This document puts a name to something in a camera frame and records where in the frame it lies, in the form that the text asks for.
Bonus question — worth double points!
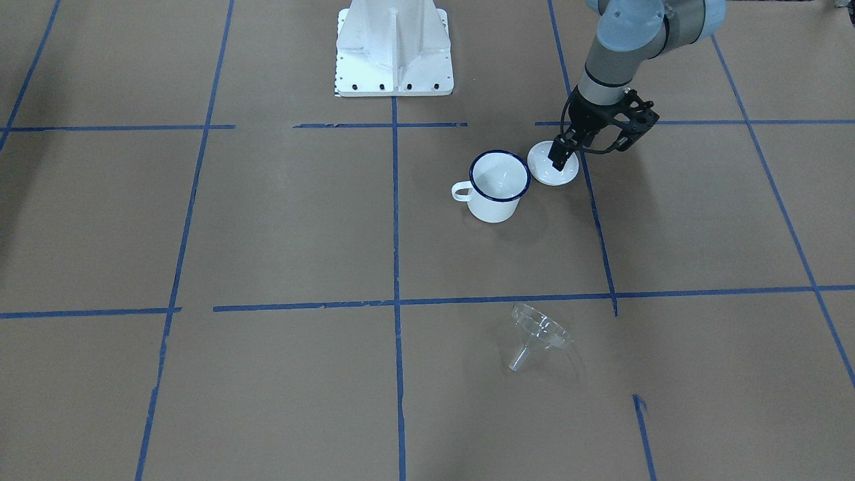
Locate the white round cup lid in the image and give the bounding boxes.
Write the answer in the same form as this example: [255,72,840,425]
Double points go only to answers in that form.
[526,140,580,186]

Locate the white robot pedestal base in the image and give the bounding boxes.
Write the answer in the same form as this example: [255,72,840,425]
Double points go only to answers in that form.
[334,1,454,98]

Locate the clear plastic funnel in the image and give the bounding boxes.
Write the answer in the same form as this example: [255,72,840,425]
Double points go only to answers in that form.
[509,303,573,372]

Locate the white enamel mug blue rim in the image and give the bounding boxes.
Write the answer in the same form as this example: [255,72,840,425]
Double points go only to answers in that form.
[451,150,532,223]

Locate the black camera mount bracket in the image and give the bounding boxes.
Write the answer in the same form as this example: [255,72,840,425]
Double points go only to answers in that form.
[605,88,660,153]

